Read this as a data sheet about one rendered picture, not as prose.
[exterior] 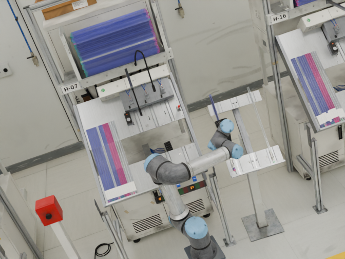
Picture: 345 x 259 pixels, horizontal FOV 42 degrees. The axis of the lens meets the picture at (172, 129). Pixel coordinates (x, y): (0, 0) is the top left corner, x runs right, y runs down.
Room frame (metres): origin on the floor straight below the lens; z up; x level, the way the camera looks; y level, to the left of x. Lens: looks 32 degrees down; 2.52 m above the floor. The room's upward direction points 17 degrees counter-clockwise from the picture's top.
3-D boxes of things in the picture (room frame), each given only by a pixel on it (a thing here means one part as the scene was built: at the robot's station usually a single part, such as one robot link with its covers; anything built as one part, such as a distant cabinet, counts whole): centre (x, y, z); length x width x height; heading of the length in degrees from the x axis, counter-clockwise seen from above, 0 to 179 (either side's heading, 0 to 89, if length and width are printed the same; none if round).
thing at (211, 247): (1.79, 0.03, 0.60); 0.15 x 0.15 x 0.10
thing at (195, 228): (1.80, 0.04, 0.72); 0.13 x 0.12 x 0.14; 27
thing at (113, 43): (2.78, 0.18, 1.52); 0.51 x 0.13 x 0.27; 94
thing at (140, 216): (2.90, 0.25, 0.31); 0.70 x 0.65 x 0.62; 94
